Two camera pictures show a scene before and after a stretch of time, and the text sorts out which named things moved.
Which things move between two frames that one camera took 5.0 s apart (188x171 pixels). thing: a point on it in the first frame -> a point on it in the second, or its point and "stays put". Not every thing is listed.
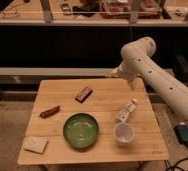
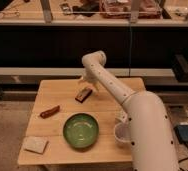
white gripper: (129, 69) -> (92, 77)
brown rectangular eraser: (82, 96) stays put
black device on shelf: (87, 9) stays put
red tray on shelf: (120, 9) stays put
